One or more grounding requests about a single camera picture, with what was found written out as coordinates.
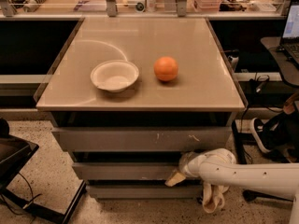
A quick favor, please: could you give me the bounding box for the white wrapped gripper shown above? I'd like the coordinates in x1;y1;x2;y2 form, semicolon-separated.
165;152;207;187

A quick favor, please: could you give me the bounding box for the grey drawer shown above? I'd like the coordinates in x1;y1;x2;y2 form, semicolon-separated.
86;185;202;199
72;162;178;181
52;127;232;152

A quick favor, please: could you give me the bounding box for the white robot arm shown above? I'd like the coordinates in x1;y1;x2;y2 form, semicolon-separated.
165;148;299;224

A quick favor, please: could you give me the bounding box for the grey bottom drawer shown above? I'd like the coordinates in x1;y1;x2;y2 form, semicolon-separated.
86;185;202;199

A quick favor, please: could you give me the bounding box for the grey top drawer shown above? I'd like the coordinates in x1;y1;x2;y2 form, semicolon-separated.
52;127;232;152

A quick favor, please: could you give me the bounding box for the grey drawer cabinet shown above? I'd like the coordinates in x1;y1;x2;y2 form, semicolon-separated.
33;15;249;201

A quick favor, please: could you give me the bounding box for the open laptop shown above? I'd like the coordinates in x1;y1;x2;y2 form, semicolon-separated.
280;0;299;65

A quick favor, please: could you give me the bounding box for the white cloth bag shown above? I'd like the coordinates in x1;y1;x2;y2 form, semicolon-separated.
202;182;229;214

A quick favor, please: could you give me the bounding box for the black office chair base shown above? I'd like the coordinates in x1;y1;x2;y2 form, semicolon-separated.
242;189;297;202

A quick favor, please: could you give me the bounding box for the black and white shoe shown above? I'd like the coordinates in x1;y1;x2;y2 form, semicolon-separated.
249;118;278;154

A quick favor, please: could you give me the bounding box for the orange ball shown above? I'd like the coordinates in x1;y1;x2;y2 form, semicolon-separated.
153;56;178;82

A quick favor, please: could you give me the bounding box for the white paper bowl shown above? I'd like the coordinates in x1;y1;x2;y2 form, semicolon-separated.
91;60;139;92

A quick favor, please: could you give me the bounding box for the black round side table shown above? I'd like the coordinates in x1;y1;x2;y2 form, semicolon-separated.
261;36;299;88

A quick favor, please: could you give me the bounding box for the black stand left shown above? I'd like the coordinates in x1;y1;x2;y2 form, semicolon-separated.
0;119;86;224

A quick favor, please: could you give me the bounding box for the black spring tool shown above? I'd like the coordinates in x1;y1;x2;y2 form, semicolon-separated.
23;0;47;12

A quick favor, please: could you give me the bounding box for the black cable on floor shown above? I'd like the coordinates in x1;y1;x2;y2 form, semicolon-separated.
237;105;255;166

